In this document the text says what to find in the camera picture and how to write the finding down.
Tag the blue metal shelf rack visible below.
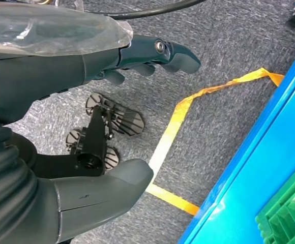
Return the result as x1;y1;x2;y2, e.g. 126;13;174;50
178;38;295;244

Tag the green plastic crate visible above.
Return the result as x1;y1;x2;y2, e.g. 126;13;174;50
255;163;295;244

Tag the black robot foot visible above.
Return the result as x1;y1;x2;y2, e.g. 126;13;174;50
65;129;120;172
86;93;145;137

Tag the yellow floor tape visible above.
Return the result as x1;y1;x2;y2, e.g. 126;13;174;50
146;67;285;216

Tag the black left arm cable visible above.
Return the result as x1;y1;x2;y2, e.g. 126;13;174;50
85;0;208;20

